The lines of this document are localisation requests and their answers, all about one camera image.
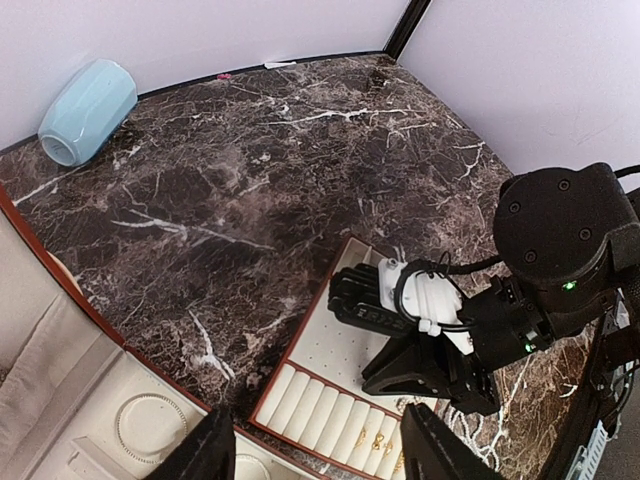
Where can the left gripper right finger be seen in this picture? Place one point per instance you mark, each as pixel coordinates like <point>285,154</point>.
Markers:
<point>432,451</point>

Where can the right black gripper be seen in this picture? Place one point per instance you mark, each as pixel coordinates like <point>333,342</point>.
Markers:
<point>570,239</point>

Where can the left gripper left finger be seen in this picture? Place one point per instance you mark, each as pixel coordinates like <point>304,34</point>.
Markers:
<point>208,451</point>

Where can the large red jewelry box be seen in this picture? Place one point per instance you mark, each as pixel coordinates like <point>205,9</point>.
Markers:
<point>76,401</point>

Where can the light blue faceted cup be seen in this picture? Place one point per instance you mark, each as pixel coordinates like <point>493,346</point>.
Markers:
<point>89,109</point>

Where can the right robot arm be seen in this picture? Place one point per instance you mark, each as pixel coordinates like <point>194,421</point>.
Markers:
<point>598,399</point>

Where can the white cable duct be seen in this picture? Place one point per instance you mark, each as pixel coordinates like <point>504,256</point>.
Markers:
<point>588,457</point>

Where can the small red jewelry tray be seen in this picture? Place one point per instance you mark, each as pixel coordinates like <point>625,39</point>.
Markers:
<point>314,400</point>

